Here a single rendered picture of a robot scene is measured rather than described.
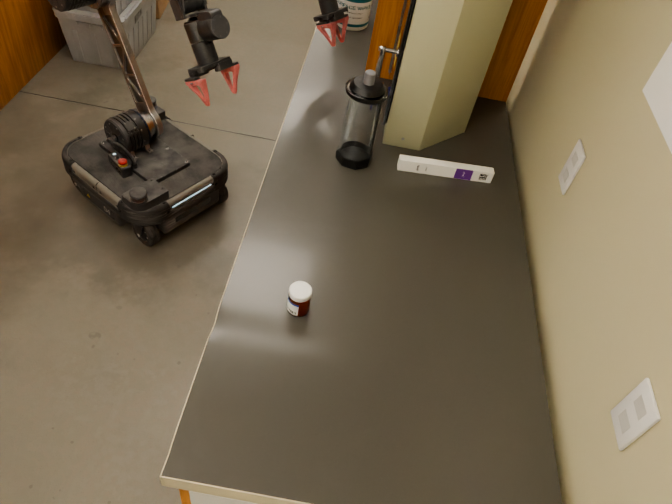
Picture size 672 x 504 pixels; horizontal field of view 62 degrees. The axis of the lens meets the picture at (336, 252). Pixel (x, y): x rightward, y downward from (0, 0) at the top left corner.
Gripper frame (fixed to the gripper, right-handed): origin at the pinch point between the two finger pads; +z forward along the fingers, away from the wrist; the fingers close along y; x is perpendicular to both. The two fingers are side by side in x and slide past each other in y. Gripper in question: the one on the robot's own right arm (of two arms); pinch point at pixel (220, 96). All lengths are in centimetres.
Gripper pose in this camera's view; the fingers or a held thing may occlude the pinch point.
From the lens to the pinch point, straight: 160.1
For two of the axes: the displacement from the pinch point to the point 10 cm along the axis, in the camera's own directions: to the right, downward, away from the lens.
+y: 6.2, -5.1, 5.9
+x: -7.4, -1.4, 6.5
